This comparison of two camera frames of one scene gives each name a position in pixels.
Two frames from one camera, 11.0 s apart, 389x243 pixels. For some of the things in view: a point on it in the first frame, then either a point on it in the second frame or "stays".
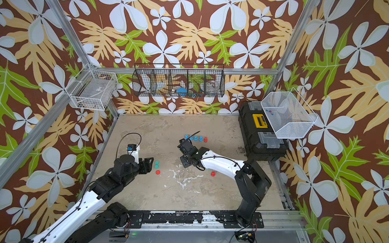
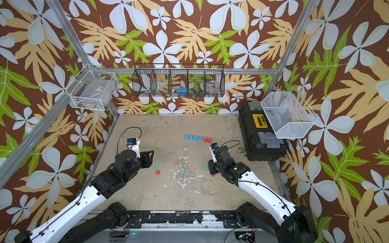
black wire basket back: x=179 y=80 stays
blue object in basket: x=182 y=92 stays
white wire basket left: x=92 y=89 stays
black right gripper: x=183 y=159 to x=210 y=164
